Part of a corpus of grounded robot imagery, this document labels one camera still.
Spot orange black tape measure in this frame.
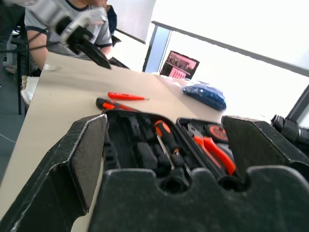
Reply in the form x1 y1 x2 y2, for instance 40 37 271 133
205 123 229 143

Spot black tool case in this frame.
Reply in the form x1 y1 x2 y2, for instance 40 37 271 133
102 110 244 192

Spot grey window frame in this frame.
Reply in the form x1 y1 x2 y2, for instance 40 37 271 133
142 20 309 78

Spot red tester screwdriver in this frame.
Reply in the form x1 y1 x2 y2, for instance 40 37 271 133
107 92 150 102

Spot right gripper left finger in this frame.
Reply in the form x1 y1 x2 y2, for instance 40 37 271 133
0 114 108 232

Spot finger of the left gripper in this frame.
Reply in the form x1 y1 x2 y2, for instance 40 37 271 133
77 47 112 71
83 40 109 62

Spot white shoe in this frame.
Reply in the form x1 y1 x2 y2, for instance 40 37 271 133
20 75 40 105

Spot orange black utility knife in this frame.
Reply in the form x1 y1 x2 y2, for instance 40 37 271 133
96 97 140 113

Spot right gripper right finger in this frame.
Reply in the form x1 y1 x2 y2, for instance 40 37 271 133
221 115 309 182

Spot person in dark top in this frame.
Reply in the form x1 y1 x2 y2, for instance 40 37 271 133
105 4 118 37

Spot black chair frame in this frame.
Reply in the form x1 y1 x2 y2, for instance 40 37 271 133
10 24 31 116

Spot orange handled pliers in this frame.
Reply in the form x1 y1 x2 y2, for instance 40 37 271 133
187 123 237 176

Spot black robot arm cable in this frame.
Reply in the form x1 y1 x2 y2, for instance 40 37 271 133
28 30 62 51

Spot white board panel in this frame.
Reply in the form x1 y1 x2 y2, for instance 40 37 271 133
115 0 157 44

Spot black cylindrical device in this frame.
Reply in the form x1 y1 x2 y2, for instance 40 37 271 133
270 114 309 146

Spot person in grey t-shirt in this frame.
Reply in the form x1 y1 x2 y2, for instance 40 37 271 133
24 0 114 72

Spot pink and black box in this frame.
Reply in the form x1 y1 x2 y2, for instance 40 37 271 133
160 50 200 80

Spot blue plastic bag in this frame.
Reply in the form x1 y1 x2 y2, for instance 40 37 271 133
182 82 227 111

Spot orange black screwdriver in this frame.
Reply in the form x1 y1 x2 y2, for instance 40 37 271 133
154 120 193 175

